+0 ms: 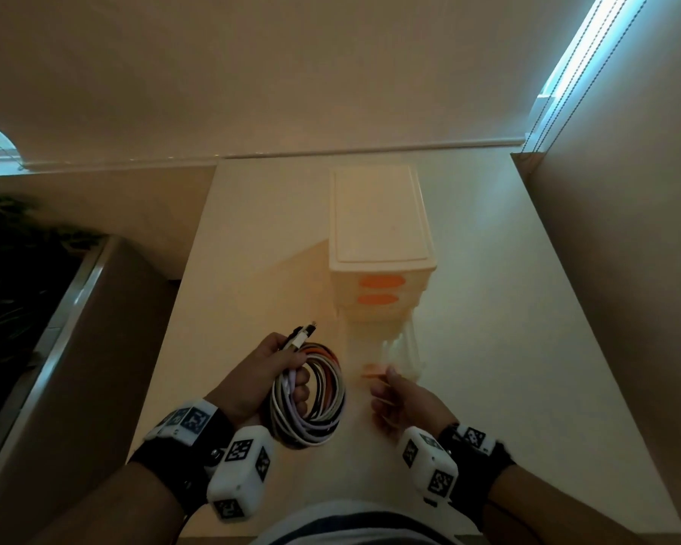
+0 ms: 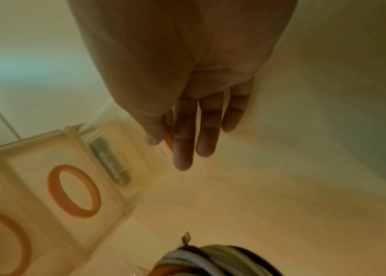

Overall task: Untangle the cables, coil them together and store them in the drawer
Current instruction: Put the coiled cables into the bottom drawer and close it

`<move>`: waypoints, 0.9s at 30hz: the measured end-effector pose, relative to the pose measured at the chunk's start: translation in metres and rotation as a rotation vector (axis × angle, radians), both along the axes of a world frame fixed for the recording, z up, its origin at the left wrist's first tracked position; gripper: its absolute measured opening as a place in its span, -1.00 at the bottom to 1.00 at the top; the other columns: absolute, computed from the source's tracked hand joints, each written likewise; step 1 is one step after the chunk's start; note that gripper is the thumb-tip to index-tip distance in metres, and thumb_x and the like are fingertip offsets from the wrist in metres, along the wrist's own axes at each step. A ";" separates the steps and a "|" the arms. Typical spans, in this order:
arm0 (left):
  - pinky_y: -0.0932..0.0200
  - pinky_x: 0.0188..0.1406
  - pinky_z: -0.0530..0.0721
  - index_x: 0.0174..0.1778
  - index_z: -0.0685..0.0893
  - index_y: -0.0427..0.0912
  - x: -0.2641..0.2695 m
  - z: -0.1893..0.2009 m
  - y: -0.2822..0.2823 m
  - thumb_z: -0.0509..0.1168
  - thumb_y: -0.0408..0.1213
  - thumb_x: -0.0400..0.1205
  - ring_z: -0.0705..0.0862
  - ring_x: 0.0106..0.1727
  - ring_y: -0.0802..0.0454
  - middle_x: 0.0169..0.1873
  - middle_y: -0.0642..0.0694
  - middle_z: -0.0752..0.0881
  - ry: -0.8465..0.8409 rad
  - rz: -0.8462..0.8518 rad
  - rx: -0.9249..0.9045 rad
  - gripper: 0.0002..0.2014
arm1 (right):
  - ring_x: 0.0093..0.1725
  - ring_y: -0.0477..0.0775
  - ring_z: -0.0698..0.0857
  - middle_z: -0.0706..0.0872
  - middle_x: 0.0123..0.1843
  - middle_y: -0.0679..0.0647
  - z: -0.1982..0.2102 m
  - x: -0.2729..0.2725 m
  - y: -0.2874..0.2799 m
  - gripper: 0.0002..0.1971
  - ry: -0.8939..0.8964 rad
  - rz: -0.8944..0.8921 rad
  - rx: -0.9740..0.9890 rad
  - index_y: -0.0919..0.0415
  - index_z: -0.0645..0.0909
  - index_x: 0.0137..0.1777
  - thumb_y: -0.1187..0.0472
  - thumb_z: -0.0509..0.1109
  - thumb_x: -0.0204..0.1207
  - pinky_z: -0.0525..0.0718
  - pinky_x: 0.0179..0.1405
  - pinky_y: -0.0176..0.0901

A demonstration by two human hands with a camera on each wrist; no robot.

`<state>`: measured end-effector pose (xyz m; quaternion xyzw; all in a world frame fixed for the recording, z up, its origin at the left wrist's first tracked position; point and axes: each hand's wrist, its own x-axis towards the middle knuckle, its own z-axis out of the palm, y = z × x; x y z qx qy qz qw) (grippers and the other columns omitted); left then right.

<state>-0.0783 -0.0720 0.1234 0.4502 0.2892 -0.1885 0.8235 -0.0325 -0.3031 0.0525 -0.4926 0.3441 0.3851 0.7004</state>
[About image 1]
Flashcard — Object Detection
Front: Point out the bright narrow window strip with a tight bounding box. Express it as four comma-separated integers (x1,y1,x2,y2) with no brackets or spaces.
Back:
521,0,654,154

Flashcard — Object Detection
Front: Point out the beaded blind pull chain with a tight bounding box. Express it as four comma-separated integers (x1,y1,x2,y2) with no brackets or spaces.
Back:
521,0,654,157

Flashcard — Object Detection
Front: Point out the person's left hand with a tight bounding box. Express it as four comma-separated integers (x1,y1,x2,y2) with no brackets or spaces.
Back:
204,332,312,429

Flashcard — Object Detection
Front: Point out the person's left forearm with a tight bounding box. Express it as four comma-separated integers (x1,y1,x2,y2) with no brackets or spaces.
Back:
28,459,188,545

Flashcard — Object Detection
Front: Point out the person's right hand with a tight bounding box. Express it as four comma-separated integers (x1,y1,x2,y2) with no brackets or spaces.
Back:
369,366,461,441

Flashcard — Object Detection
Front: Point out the orange cable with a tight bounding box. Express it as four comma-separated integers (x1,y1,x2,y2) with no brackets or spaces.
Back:
306,344,344,418

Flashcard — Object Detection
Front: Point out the cream white USB cable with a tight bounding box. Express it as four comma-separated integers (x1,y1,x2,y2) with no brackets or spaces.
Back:
281,325,313,356

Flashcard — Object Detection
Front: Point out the person's right forearm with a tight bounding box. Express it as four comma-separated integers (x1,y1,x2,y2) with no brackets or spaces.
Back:
476,465,648,545

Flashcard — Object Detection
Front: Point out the cream three-drawer organiser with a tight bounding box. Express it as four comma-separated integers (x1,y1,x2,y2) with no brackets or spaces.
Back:
328,163,437,382

